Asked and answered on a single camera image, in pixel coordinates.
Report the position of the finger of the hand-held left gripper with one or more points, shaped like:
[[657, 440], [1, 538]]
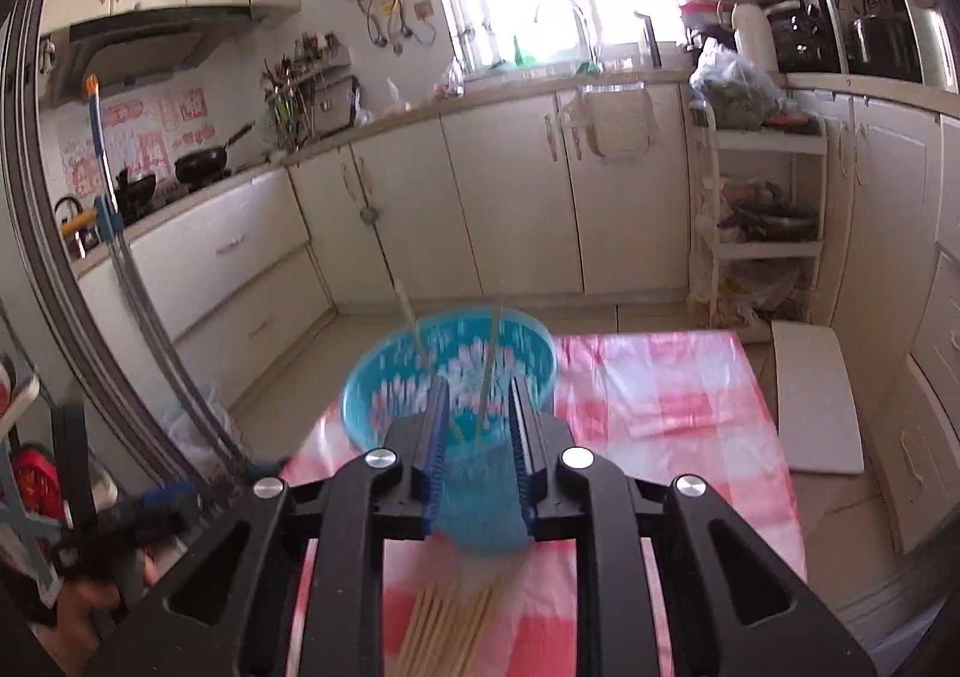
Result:
[[169, 498]]

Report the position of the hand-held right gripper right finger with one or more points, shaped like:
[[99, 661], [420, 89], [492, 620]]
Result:
[[523, 456]]

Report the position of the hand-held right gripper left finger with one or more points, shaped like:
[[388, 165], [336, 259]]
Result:
[[435, 467]]

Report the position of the teal flowered plastic cup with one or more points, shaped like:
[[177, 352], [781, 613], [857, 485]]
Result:
[[480, 508]]

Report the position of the single wooden chopstick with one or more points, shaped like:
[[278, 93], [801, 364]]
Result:
[[493, 354]]

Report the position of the bundle of wooden chopsticks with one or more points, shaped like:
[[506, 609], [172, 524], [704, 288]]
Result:
[[442, 632]]

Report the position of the person's left hand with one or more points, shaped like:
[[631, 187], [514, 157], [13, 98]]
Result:
[[90, 598]]

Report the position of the red printed bag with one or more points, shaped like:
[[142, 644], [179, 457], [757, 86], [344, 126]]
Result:
[[31, 489]]

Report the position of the clear plastic floor bag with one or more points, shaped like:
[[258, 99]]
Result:
[[196, 431]]

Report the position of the red checked plastic tablecloth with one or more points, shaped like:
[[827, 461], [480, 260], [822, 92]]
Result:
[[660, 422]]

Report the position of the cream drawer cabinet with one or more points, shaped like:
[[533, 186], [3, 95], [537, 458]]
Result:
[[225, 272]]

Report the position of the cream door cabinets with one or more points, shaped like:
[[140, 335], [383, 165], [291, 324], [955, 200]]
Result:
[[510, 197]]

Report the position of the metal pole with blue clip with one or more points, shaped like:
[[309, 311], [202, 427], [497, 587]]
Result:
[[109, 216]]

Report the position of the plastic bag of produce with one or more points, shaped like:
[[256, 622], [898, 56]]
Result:
[[750, 302]]

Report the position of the black wok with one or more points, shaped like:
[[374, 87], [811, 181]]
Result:
[[136, 193]]

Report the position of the white board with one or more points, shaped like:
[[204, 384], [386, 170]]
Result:
[[817, 399]]

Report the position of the black frying pan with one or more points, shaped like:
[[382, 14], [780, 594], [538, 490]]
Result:
[[201, 167]]

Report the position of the dark cookware pile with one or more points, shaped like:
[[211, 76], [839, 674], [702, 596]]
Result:
[[765, 213]]

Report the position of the white trolley rack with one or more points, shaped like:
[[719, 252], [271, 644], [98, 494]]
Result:
[[757, 140]]

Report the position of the green bottle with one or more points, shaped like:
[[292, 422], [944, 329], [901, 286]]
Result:
[[518, 50]]

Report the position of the plastic bag of greens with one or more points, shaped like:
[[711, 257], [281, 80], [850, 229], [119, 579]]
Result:
[[739, 90]]

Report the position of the black tap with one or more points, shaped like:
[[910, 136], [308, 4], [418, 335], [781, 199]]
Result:
[[649, 39]]

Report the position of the grey range hood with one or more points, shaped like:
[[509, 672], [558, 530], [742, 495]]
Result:
[[142, 43]]

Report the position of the white thermos jug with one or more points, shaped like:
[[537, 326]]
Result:
[[754, 38]]

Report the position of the black pot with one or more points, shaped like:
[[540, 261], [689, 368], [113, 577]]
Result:
[[879, 45]]

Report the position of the white electric water boiler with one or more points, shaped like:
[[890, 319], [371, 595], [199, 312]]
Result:
[[928, 35]]

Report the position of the grey folding frame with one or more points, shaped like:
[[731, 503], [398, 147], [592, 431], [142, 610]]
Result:
[[26, 557]]

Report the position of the dark sliding door frame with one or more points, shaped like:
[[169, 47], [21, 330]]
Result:
[[34, 197]]

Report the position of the white door-hung bin frame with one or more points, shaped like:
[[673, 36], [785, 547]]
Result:
[[613, 125]]

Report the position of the pink tile wall stickers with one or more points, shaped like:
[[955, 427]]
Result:
[[142, 137]]

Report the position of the wall rack of kitchen tools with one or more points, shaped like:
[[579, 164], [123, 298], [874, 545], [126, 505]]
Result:
[[296, 92]]

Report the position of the wall socket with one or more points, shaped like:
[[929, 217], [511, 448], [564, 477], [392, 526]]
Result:
[[424, 8]]

